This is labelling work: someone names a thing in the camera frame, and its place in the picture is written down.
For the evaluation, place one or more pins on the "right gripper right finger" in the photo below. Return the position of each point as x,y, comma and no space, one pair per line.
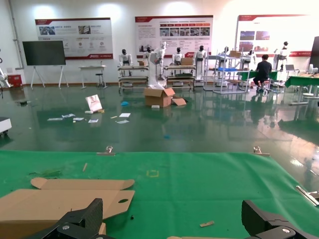
254,216

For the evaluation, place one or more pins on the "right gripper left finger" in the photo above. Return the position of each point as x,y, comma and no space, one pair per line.
94,211

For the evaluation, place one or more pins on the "white industrial robot arm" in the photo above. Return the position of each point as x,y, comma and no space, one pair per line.
3,79

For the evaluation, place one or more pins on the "open brown cardboard box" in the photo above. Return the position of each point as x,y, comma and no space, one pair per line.
49,203

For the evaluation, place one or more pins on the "big open cardboard box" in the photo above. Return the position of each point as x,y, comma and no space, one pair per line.
158,97

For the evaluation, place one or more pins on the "small cardboard box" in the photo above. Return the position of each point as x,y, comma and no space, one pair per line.
142,63

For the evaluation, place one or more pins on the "flat cardboard box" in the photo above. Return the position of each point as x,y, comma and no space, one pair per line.
235,53

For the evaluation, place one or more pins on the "large closed cardboard box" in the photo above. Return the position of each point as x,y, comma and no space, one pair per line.
187,61

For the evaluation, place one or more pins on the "thin wooden stick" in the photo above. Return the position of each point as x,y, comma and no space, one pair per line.
85,167

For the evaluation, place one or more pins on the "small wood chip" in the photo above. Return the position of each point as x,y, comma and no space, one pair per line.
207,224

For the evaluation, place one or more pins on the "silver binder clip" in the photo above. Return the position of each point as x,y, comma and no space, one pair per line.
107,153
260,152
309,195

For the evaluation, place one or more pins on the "green table cloth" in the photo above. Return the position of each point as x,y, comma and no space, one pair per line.
199,189

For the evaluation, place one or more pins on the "white paper sheet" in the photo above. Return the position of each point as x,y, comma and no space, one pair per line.
122,121
55,119
124,115
68,116
93,121
78,119

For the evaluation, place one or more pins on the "short wood piece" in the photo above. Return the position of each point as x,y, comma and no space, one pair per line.
113,117

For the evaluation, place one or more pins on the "small white block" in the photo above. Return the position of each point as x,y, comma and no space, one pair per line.
89,112

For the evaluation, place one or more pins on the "yellow sponge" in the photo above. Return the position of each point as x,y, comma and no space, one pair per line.
101,111

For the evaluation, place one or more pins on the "white red shopping bag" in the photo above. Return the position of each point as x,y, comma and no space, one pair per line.
94,103

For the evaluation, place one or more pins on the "blue cloth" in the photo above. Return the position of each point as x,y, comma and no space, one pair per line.
124,103

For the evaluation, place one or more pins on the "white foam block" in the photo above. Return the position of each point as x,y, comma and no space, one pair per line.
155,106

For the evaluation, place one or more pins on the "white mobile base cart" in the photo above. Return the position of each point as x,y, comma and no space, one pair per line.
4,124

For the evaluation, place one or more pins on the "black floor object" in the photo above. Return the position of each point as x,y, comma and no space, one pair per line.
25,103

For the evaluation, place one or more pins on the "black stool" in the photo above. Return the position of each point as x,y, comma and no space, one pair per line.
100,80

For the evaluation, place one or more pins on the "grey metal shelving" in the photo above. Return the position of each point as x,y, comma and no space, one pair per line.
224,85

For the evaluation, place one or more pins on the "loose cardboard flap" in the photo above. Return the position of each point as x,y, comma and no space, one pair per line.
179,101

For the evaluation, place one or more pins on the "metal roller rack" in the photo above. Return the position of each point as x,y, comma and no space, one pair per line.
133,79
179,78

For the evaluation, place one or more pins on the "green covered workbench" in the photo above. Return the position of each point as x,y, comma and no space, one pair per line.
245,74
301,80

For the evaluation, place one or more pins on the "white side table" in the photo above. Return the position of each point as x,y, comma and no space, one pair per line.
92,67

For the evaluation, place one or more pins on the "seated person dark shirt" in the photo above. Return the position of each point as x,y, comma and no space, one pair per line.
263,69

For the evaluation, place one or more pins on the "blue plastic tray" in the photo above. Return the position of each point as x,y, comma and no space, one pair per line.
226,68

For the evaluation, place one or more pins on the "grey laptop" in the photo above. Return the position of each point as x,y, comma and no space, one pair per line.
291,66

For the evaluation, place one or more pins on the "white black humanoid robot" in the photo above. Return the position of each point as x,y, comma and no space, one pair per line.
250,55
200,55
125,58
177,56
147,52
284,51
225,50

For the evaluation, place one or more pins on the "white wrapped robot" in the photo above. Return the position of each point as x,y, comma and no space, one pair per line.
154,66

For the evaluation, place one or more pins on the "black display on white stand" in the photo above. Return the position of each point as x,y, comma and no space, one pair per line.
44,53

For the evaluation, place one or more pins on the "large black screen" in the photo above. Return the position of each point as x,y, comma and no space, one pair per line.
315,51

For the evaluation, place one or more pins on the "red wall cabinet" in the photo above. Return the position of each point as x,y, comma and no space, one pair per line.
15,81

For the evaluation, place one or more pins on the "white red wall info board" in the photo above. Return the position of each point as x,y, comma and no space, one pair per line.
174,35
274,32
74,36

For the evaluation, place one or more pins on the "grey wall pipe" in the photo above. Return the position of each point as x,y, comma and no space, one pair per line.
15,37

